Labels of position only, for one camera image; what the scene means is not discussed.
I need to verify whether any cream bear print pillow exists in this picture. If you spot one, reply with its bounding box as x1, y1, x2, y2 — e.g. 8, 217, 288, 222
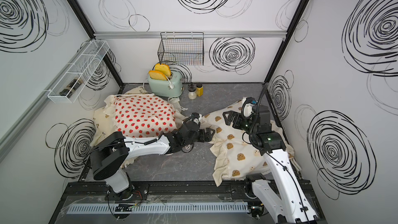
198, 97, 302, 187

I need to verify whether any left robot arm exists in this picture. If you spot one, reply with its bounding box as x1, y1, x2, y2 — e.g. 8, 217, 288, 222
89, 113, 216, 201

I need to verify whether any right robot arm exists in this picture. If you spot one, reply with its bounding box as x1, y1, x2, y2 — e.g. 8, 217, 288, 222
223, 100, 319, 224

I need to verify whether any black lid spice jar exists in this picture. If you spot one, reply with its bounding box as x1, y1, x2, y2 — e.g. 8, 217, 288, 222
188, 83, 197, 100

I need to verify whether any yellow spice jar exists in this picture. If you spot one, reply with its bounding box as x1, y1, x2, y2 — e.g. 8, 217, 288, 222
196, 83, 204, 97

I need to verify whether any mint green toaster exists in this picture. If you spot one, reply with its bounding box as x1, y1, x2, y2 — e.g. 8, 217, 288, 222
148, 72, 183, 97

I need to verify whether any front yellow toast slice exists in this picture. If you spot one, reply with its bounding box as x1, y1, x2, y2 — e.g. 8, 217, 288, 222
148, 71, 168, 81

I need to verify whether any yellow toast slice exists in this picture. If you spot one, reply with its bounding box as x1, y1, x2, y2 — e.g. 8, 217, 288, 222
154, 63, 172, 77
148, 71, 168, 81

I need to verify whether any rear yellow toast slice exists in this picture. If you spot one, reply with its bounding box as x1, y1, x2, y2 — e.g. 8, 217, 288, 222
154, 63, 172, 77

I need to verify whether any dark item in shelf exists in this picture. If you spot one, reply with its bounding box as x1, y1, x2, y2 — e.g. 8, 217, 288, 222
59, 78, 83, 98

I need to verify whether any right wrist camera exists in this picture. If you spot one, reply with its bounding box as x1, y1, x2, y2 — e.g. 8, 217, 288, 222
241, 97, 257, 119

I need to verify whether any white toaster power cord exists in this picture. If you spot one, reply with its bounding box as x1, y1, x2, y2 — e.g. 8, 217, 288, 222
142, 74, 175, 94

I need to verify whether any white slotted cable duct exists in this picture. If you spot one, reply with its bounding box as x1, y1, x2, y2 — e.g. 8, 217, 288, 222
66, 202, 249, 215

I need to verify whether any black wire basket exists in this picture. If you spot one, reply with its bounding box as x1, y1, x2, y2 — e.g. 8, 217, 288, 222
158, 32, 205, 65

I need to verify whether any white wire wall shelf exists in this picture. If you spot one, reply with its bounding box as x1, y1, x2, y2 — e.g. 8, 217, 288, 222
47, 40, 110, 103

